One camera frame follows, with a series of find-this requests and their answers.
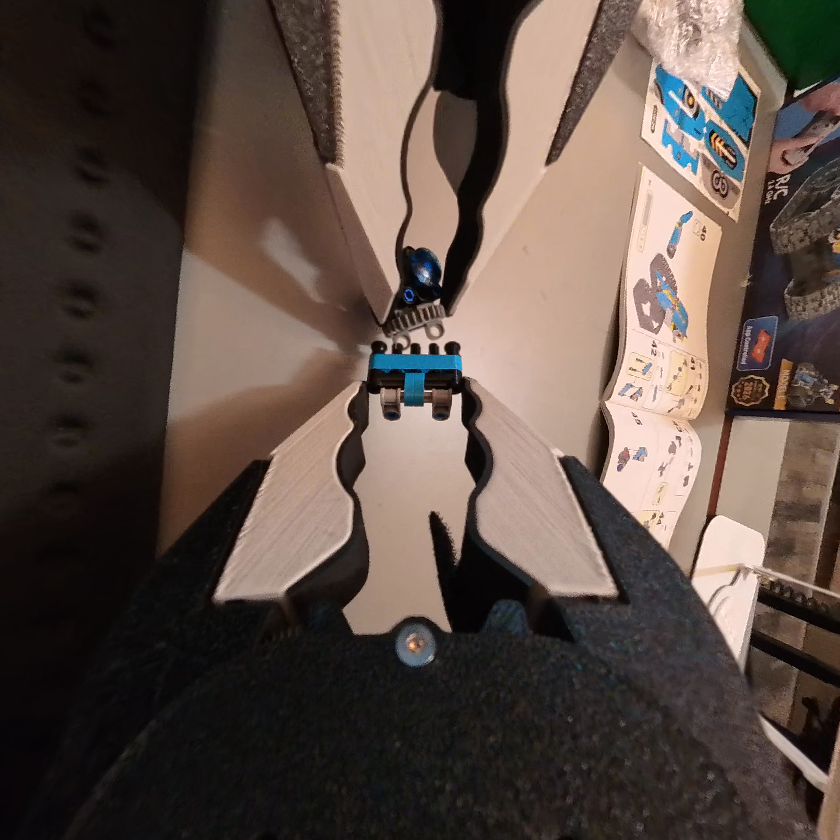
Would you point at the green plastic box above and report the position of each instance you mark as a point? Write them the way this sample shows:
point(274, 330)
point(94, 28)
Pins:
point(794, 33)

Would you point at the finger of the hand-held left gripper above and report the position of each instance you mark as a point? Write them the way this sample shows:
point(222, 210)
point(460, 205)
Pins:
point(512, 164)
point(374, 164)

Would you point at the blue beam brick assembly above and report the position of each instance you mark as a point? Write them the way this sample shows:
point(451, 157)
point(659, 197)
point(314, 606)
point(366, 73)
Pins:
point(413, 364)

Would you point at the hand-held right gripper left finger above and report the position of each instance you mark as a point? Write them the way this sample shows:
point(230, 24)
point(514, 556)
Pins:
point(295, 518)

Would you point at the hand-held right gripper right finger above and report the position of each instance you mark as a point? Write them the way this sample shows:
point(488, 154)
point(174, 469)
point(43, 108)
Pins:
point(544, 525)

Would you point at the blue sticker sheet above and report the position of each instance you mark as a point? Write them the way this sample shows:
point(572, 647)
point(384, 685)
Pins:
point(689, 131)

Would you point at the black brick assembly blue wheels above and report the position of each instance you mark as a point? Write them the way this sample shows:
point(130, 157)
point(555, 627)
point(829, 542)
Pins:
point(413, 321)

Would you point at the dark toy box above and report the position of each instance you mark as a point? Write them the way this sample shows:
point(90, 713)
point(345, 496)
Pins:
point(787, 262)

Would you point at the open instruction booklet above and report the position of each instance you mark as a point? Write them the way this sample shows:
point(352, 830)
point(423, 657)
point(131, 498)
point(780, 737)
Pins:
point(663, 262)

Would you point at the dark dimpled seat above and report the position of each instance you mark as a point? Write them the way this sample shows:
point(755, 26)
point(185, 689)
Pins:
point(79, 262)

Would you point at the large clear plastic parts bag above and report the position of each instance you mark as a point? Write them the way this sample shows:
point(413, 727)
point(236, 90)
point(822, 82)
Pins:
point(689, 33)

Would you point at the white stand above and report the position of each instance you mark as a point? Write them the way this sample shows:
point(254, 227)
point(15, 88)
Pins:
point(722, 544)

